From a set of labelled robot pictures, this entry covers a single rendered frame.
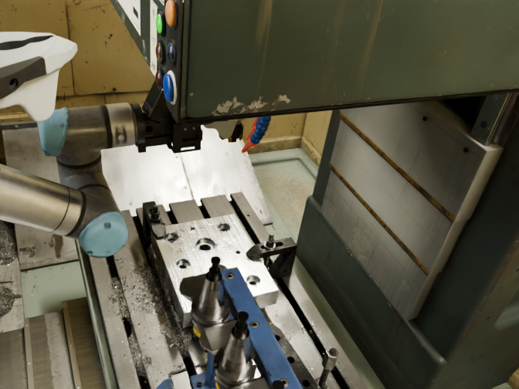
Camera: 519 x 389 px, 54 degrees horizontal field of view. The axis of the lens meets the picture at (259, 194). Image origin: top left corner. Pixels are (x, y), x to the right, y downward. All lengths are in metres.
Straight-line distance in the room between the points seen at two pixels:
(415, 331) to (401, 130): 0.51
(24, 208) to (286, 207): 1.48
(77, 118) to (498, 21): 0.63
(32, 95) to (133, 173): 1.52
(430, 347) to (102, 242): 0.86
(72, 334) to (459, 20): 1.15
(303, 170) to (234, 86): 1.82
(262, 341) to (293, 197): 1.42
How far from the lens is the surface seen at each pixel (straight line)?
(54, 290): 1.71
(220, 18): 0.52
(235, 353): 0.73
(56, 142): 0.88
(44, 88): 0.44
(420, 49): 0.67
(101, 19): 1.91
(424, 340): 1.37
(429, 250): 1.22
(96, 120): 0.88
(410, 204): 1.24
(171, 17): 0.53
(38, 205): 0.78
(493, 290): 1.20
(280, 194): 2.18
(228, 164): 2.03
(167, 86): 0.55
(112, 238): 0.82
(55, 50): 0.43
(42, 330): 1.49
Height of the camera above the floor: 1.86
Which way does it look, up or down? 36 degrees down
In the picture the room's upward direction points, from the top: 9 degrees clockwise
